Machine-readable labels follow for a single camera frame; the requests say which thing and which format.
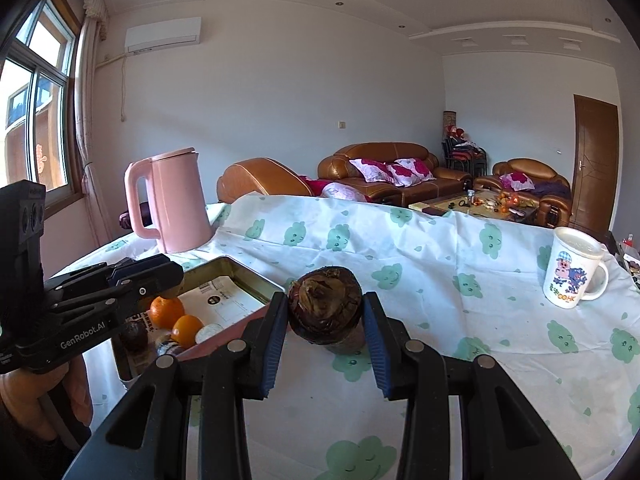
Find pink electric kettle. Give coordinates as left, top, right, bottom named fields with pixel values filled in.
left=124, top=147, right=215, bottom=255

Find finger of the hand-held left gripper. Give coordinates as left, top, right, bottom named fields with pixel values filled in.
left=46, top=254, right=173, bottom=293
left=50, top=261, right=185, bottom=312

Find magenta floral pillow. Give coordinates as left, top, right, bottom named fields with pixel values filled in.
left=349, top=158, right=396, bottom=184
left=500, top=172, right=536, bottom=192
left=386, top=158, right=435, bottom=187

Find brown leather armchair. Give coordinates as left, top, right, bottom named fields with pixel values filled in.
left=473, top=158, right=572, bottom=228
left=216, top=158, right=316, bottom=204

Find dark purple stool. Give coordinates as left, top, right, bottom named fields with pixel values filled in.
left=119, top=202, right=156, bottom=231

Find medium orange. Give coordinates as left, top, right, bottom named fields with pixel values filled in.
left=171, top=314, right=205, bottom=348

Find beige curtain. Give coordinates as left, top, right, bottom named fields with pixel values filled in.
left=75, top=0, right=113, bottom=246

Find round sandwich cake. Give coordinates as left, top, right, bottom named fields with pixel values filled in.
left=195, top=323, right=225, bottom=345

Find brown leather sofa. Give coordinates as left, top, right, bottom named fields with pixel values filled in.
left=318, top=142, right=473, bottom=207

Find white cartoon print mug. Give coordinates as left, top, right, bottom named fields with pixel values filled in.
left=543, top=226, right=610, bottom=306

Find large orange tangerine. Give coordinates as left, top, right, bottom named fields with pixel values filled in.
left=149, top=296, right=186, bottom=330

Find white cloud print tablecloth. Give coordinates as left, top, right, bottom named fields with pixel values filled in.
left=50, top=192, right=640, bottom=480

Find chocolate cupcake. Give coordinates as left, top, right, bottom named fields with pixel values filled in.
left=287, top=267, right=364, bottom=346

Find stacked dark chairs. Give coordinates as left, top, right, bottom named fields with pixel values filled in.
left=442, top=136, right=487, bottom=176

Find white wall air conditioner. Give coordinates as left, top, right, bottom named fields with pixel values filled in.
left=125, top=16, right=202, bottom=54

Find window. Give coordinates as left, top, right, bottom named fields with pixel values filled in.
left=0, top=0, right=81, bottom=201

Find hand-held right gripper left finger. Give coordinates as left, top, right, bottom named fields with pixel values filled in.
left=60, top=291, right=290, bottom=480

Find cluttered coffee table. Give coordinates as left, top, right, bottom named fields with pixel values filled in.
left=409, top=190, right=541, bottom=223

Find brown wooden door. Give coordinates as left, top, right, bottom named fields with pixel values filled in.
left=570, top=94, right=620, bottom=243

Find pink metal tin box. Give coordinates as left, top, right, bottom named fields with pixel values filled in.
left=114, top=255, right=287, bottom=386

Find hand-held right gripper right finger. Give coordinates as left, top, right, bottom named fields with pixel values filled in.
left=361, top=291, right=583, bottom=480

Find cluttered television stand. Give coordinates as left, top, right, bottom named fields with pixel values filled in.
left=617, top=232, right=640, bottom=286

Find pale pink pillow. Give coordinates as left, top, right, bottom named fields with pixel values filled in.
left=321, top=181, right=366, bottom=202

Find dark purple round fruit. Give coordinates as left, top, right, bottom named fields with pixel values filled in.
left=122, top=321, right=149, bottom=352

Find person's left hand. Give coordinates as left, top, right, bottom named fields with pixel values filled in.
left=0, top=357, right=94, bottom=441

